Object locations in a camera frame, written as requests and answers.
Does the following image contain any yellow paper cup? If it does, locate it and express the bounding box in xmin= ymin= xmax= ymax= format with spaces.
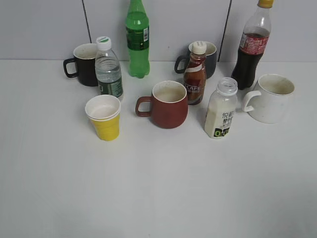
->
xmin=85 ymin=95 xmax=121 ymax=141

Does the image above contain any white ceramic mug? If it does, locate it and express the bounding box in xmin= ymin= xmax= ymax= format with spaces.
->
xmin=241 ymin=74 xmax=295 ymax=124

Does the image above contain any green soda bottle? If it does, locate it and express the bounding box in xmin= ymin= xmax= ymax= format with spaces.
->
xmin=125 ymin=0 xmax=150 ymax=78

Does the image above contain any brown coffee drink bottle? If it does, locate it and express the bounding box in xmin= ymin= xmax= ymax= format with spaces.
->
xmin=184 ymin=41 xmax=207 ymax=105

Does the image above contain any white milk bottle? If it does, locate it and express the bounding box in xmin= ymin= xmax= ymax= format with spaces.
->
xmin=204 ymin=77 xmax=238 ymax=139

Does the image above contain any clear water bottle green label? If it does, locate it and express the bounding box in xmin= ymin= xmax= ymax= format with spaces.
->
xmin=95 ymin=36 xmax=123 ymax=100

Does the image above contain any dark grey ceramic mug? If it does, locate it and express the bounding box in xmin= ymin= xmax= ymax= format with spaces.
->
xmin=174 ymin=41 xmax=217 ymax=79

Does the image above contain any black ceramic mug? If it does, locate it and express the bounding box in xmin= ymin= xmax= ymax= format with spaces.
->
xmin=63 ymin=43 xmax=98 ymax=87

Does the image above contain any cola bottle yellow cap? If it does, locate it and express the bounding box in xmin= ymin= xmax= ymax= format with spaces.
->
xmin=231 ymin=0 xmax=273 ymax=90

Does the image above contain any red ceramic mug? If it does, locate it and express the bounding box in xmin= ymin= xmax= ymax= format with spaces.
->
xmin=135 ymin=81 xmax=188 ymax=129

